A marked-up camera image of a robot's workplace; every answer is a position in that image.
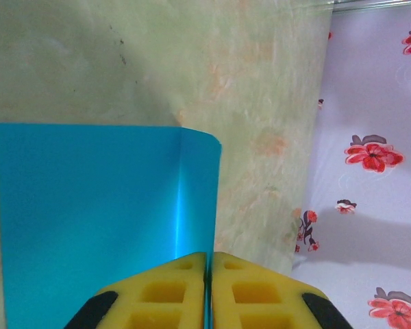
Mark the aluminium frame post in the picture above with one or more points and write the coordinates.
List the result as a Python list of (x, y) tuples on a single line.
[(380, 4)]

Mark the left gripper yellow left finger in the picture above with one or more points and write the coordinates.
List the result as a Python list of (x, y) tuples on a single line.
[(164, 298)]

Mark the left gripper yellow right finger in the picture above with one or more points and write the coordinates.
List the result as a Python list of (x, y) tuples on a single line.
[(257, 298)]

